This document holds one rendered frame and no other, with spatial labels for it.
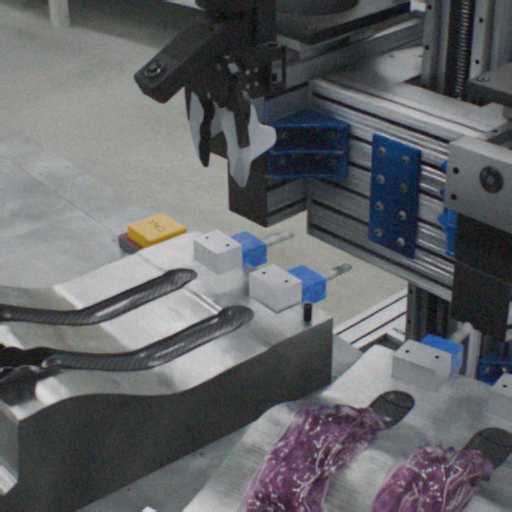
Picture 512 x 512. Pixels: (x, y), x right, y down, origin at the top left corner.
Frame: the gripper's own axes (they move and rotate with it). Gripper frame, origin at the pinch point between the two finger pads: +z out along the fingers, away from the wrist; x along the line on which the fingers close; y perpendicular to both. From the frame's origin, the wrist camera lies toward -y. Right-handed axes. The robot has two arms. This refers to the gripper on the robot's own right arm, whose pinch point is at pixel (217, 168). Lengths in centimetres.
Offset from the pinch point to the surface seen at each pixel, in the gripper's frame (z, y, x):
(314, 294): 12.0, 3.6, -12.9
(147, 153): 101, 114, 204
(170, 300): 12.3, -9.5, -3.3
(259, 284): 9.7, -2.2, -10.2
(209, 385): 13.5, -14.5, -17.8
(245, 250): 10.5, 2.2, -2.0
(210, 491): 13.4, -23.7, -30.8
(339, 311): 101, 98, 86
